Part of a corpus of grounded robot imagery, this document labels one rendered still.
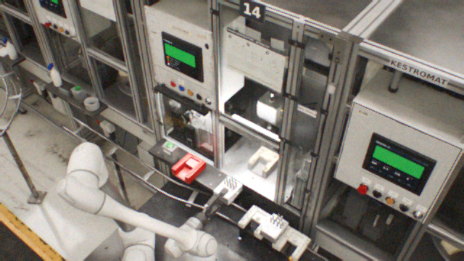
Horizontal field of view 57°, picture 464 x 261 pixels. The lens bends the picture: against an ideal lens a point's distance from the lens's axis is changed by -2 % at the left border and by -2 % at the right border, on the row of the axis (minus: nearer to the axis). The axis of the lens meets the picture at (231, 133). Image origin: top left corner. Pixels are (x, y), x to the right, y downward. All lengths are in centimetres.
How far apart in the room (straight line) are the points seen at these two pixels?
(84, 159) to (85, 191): 16
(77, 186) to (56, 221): 188
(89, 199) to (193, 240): 48
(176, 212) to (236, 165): 46
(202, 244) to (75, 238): 176
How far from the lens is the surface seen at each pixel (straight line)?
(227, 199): 225
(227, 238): 256
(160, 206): 272
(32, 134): 446
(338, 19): 175
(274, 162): 252
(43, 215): 377
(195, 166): 252
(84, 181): 186
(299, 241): 236
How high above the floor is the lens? 286
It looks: 45 degrees down
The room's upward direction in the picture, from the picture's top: straight up
